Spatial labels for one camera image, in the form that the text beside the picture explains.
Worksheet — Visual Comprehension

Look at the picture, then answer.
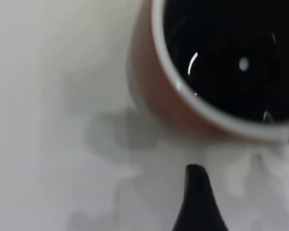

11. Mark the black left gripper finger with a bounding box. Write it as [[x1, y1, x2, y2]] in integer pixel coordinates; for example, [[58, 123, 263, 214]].
[[171, 164, 230, 231]]

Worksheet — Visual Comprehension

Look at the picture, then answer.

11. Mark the red ceramic mug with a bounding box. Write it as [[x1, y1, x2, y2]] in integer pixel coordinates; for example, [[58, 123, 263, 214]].
[[127, 0, 289, 151]]

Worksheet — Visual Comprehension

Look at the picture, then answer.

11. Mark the dark coffee liquid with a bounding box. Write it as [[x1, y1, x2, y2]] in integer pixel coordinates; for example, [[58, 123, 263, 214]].
[[162, 0, 289, 125]]

